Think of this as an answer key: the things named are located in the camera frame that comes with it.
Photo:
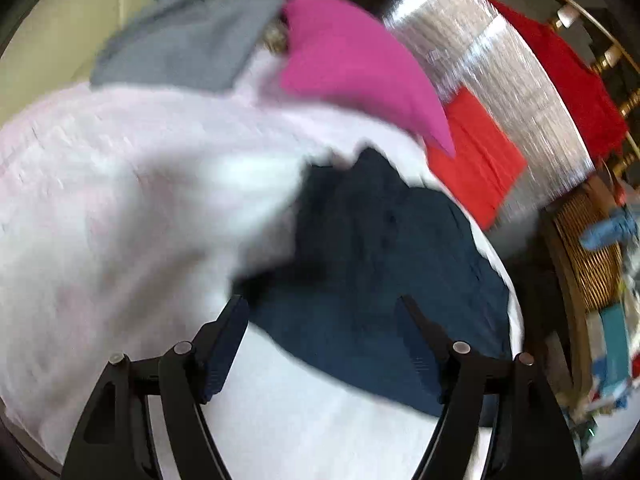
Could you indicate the silver foil insulation panel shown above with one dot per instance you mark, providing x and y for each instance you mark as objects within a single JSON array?
[{"x": 500, "y": 85}]

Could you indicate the grey cloth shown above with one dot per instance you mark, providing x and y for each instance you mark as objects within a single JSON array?
[{"x": 200, "y": 40}]

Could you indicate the wicker basket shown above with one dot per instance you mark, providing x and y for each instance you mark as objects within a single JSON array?
[{"x": 590, "y": 270}]

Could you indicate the red folded cloth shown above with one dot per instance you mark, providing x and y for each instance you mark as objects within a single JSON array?
[{"x": 475, "y": 160}]

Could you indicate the golden wooden railing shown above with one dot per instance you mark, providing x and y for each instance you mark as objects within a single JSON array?
[{"x": 607, "y": 57}]

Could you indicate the wooden shelf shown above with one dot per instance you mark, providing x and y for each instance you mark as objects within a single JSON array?
[{"x": 575, "y": 330}]

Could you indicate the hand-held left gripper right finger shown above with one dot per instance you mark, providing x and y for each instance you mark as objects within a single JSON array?
[{"x": 415, "y": 345}]

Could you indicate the teal box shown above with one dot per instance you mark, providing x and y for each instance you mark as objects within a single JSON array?
[{"x": 615, "y": 345}]

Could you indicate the pink pillow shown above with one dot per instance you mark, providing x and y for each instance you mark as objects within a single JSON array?
[{"x": 350, "y": 60}]

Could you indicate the navy blue puffer jacket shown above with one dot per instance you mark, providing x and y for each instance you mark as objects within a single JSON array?
[{"x": 375, "y": 260}]

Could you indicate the light blue cloth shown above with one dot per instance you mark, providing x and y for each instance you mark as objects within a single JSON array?
[{"x": 607, "y": 232}]

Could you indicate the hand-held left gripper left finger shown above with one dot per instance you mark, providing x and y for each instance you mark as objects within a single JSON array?
[{"x": 222, "y": 350}]

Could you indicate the white bed sheet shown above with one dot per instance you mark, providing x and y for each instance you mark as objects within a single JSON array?
[{"x": 100, "y": 210}]

